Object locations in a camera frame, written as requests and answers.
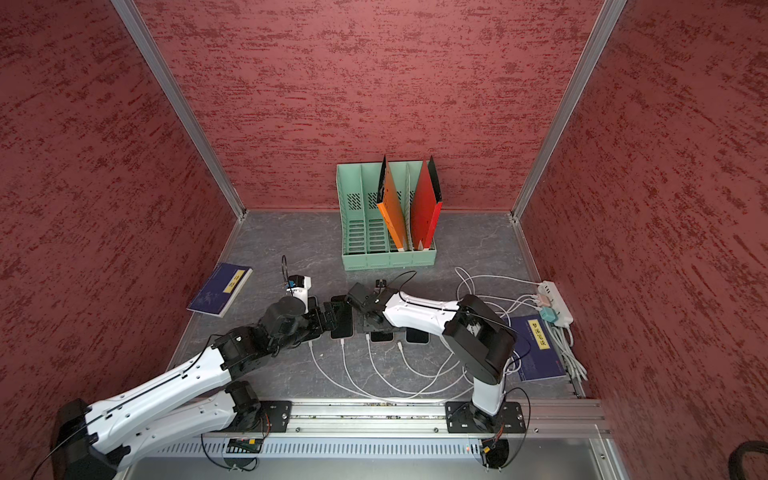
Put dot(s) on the green file organizer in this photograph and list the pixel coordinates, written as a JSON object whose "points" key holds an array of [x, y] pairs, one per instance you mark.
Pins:
{"points": [[366, 240]]}

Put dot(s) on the orange folder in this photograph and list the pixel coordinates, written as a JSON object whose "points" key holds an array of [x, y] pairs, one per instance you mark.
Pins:
{"points": [[389, 205]]}

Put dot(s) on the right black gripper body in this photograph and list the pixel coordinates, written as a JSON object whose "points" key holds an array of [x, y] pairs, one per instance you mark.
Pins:
{"points": [[372, 327]]}

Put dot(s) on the black phone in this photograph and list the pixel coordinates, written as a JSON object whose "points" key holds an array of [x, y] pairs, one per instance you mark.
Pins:
{"points": [[344, 320], [379, 337], [415, 336]]}

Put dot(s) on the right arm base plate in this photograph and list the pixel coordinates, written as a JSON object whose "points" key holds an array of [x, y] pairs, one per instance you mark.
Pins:
{"points": [[464, 418]]}

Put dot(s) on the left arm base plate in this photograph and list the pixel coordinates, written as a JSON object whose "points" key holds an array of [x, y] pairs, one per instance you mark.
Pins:
{"points": [[276, 416]]}

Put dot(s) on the right purple book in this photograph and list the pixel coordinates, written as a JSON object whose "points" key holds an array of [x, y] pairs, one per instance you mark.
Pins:
{"points": [[539, 358]]}

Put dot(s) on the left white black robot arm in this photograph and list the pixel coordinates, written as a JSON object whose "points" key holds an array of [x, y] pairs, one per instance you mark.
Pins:
{"points": [[207, 393]]}

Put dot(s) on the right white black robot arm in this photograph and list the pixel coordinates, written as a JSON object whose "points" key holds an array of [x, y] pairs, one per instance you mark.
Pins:
{"points": [[470, 329]]}

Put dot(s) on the left purple book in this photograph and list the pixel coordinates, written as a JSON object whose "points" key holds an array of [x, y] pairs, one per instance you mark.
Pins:
{"points": [[220, 290]]}

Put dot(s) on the purple book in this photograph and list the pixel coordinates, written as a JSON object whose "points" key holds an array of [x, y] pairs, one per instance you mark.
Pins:
{"points": [[539, 358], [220, 290]]}

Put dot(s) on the red folder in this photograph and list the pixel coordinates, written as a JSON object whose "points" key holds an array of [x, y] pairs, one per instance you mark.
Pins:
{"points": [[426, 206]]}

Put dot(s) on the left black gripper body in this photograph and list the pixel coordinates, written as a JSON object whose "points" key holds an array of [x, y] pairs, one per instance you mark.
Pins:
{"points": [[311, 323]]}

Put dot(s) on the white power strip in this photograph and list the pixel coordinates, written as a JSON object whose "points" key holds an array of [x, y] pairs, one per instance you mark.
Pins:
{"points": [[549, 296]]}

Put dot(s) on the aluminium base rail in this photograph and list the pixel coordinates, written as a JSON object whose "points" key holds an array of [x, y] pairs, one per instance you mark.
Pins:
{"points": [[361, 439]]}

